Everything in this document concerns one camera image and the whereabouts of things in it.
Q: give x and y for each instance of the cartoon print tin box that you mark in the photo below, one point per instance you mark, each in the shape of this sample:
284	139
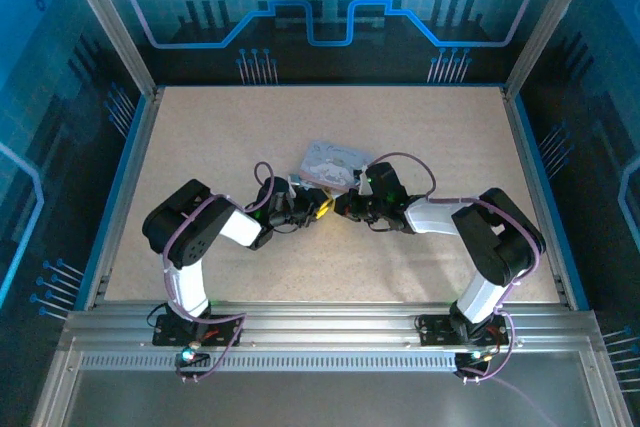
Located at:
332	162

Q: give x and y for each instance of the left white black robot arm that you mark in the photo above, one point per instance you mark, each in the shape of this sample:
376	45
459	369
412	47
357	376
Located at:
190	287

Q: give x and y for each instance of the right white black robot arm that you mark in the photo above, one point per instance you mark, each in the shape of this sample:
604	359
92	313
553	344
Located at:
480	297

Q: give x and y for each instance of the aluminium mounting beam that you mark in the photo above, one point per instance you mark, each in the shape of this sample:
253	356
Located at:
325	322

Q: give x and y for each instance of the small lit controller board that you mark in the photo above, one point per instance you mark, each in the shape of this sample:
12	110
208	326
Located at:
475	357
188	356

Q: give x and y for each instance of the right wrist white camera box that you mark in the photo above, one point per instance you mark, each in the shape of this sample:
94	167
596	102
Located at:
363	184

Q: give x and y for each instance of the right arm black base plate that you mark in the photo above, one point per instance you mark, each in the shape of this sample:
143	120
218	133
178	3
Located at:
435	332

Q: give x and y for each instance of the aluminium table side rail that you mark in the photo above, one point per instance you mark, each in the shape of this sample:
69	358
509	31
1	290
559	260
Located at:
127	187
532	187

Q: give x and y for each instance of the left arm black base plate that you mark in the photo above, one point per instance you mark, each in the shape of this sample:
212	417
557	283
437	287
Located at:
170	334

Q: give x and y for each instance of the aluminium frame post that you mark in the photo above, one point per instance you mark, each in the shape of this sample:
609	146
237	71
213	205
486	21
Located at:
550	12
105	12

